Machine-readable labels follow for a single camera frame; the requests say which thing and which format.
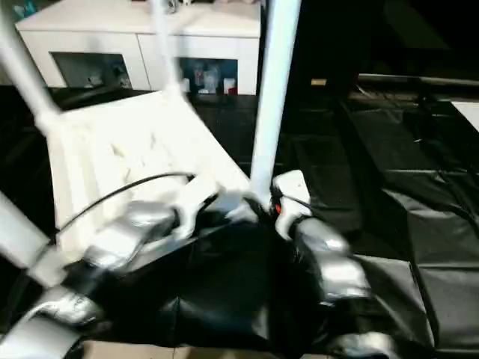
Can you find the white side board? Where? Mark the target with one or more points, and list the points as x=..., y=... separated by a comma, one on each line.
x=467, y=114

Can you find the white plastic table leg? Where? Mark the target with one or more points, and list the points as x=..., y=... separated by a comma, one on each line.
x=166, y=48
x=22, y=235
x=273, y=104
x=26, y=67

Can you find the long black bar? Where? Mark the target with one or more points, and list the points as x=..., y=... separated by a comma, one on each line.
x=419, y=80

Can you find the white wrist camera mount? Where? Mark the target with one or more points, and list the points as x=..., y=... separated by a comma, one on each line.
x=198, y=194
x=293, y=183

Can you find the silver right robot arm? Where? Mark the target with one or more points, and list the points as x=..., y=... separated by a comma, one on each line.
x=337, y=261

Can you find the dark item on cabinet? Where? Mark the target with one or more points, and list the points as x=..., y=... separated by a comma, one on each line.
x=177, y=3

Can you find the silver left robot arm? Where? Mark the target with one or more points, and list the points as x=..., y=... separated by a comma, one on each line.
x=116, y=239

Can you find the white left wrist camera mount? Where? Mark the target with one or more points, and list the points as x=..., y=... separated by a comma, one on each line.
x=198, y=194

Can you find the white plastic table top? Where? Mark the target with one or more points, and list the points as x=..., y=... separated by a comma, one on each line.
x=131, y=142

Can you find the black work mat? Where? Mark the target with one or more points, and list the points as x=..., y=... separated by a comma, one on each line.
x=393, y=168

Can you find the white glass-door cabinet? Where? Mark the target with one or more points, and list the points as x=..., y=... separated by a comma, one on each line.
x=93, y=37

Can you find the small yellow label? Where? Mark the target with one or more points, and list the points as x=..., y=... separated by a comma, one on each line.
x=319, y=82

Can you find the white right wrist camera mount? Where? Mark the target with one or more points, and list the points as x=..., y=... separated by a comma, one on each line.
x=293, y=183

